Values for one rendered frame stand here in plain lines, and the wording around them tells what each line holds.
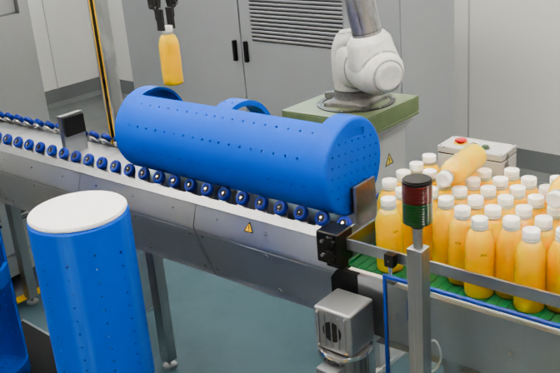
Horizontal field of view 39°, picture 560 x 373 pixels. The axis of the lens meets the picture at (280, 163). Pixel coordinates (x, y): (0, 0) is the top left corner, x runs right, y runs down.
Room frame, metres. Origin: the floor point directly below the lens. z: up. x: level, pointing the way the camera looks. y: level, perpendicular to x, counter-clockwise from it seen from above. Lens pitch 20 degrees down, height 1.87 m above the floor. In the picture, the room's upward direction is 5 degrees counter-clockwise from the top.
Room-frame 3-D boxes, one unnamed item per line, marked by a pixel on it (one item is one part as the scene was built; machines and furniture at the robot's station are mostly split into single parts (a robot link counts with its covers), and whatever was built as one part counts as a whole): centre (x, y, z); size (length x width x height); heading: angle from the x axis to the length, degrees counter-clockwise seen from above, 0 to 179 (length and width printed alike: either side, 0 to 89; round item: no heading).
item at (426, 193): (1.51, -0.28, 1.23); 0.06 x 0.06 x 0.04
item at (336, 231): (1.86, -0.13, 0.95); 0.10 x 0.07 x 0.10; 139
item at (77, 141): (2.91, 0.78, 1.00); 0.10 x 0.04 x 0.15; 139
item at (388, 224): (1.80, -0.26, 0.99); 0.07 x 0.07 x 0.18
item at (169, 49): (2.59, 0.34, 1.33); 0.07 x 0.07 x 0.18
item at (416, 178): (1.51, -0.28, 1.18); 0.06 x 0.06 x 0.16
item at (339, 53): (2.78, -0.30, 1.23); 0.18 x 0.16 x 0.22; 15
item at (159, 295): (2.77, 0.52, 0.31); 0.06 x 0.06 x 0.63; 49
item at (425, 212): (1.51, -0.28, 1.18); 0.06 x 0.06 x 0.05
